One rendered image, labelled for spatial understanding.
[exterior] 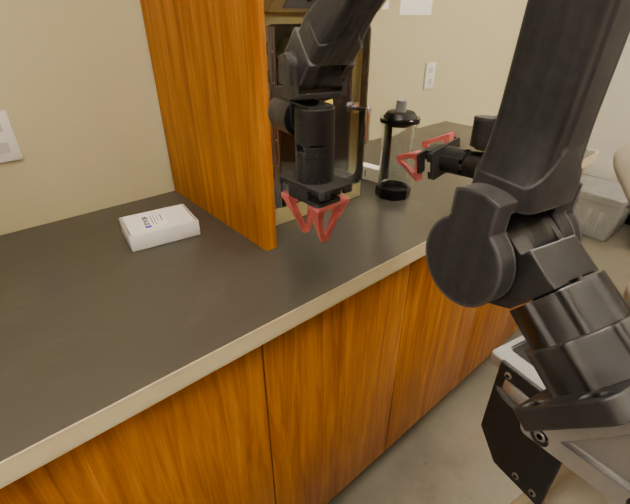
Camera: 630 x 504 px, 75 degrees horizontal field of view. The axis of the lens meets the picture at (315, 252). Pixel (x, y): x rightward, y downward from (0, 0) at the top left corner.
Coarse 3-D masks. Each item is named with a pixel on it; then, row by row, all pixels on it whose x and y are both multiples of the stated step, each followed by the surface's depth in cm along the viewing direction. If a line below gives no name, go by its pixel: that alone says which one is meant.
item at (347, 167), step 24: (288, 24) 83; (360, 72) 101; (360, 96) 104; (336, 120) 102; (360, 120) 107; (288, 144) 95; (336, 144) 105; (360, 144) 111; (288, 168) 98; (336, 168) 109; (360, 168) 115
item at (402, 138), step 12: (396, 120) 107; (408, 120) 107; (384, 132) 111; (396, 132) 108; (408, 132) 108; (384, 144) 112; (396, 144) 110; (408, 144) 110; (384, 156) 113; (384, 168) 115; (396, 168) 113; (384, 180) 116; (396, 180) 115; (408, 180) 117
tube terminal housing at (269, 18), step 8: (272, 16) 82; (280, 16) 83; (288, 16) 84; (296, 16) 85; (304, 16) 86; (360, 184) 120; (352, 192) 118; (280, 208) 103; (288, 208) 104; (304, 208) 108; (280, 216) 104; (288, 216) 106
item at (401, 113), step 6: (402, 102) 107; (396, 108) 109; (402, 108) 108; (384, 114) 111; (390, 114) 108; (396, 114) 107; (402, 114) 107; (408, 114) 107; (414, 114) 108; (402, 120) 107
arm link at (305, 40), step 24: (336, 0) 43; (360, 0) 42; (312, 24) 47; (336, 24) 44; (360, 24) 45; (288, 48) 52; (312, 48) 48; (336, 48) 47; (360, 48) 49; (312, 72) 50; (336, 72) 53
